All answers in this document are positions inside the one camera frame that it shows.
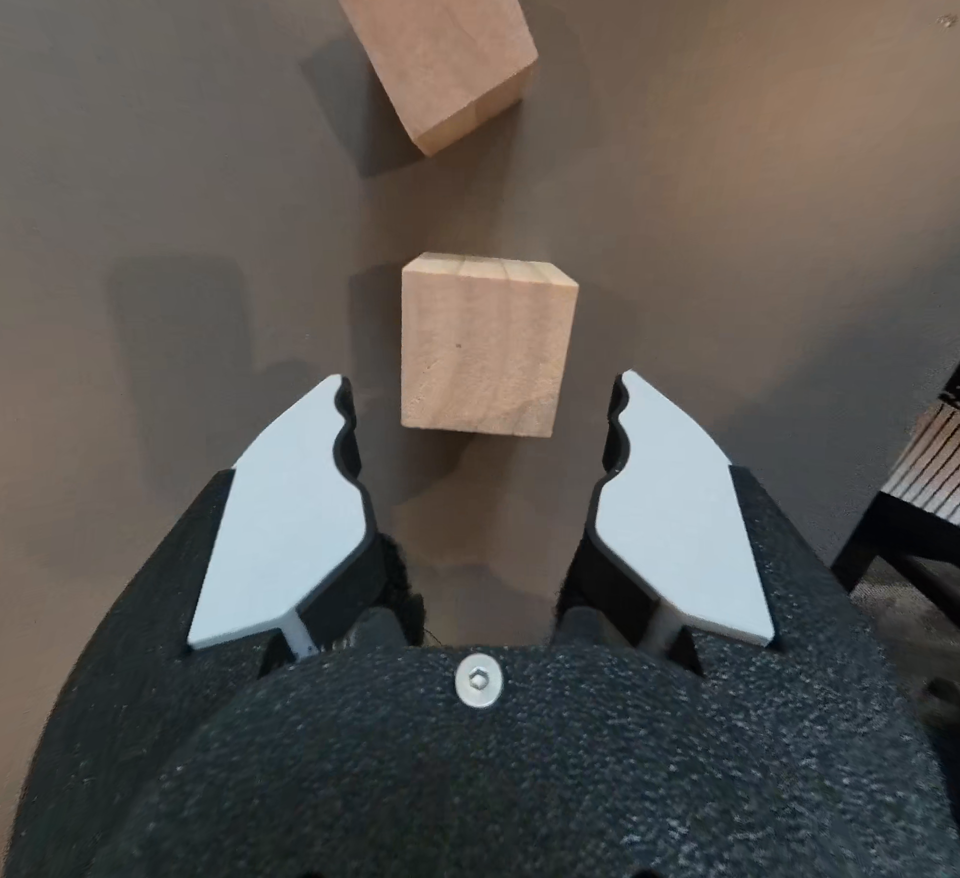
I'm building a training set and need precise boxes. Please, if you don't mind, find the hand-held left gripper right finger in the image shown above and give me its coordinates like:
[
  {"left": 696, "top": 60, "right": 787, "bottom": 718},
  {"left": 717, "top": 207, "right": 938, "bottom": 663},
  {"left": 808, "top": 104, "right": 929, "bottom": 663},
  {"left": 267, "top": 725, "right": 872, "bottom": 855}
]
[{"left": 555, "top": 370, "right": 778, "bottom": 650}]

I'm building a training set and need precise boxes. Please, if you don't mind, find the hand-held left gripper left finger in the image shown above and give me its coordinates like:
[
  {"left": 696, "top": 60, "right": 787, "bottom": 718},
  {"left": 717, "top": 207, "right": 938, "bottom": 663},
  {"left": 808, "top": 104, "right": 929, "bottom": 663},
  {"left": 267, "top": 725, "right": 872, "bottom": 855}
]
[{"left": 186, "top": 374, "right": 424, "bottom": 654}]

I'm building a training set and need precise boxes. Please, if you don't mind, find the large wooden cube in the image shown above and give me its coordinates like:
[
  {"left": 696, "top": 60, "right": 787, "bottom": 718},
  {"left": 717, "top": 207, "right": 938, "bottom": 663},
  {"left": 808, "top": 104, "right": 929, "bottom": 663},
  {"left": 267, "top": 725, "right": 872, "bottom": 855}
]
[{"left": 399, "top": 251, "right": 582, "bottom": 440}]

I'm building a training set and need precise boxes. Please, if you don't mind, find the medium wooden cube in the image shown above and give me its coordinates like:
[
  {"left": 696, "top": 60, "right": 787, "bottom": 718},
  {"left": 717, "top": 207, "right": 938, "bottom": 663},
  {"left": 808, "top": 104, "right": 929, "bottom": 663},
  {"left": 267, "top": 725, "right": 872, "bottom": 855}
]
[{"left": 327, "top": 0, "right": 540, "bottom": 158}]

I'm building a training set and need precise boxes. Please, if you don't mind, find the black office chair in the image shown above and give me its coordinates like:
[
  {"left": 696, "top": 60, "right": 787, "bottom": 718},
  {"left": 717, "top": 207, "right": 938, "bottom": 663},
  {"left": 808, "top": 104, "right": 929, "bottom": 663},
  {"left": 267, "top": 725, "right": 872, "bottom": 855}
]
[{"left": 830, "top": 368, "right": 960, "bottom": 617}]

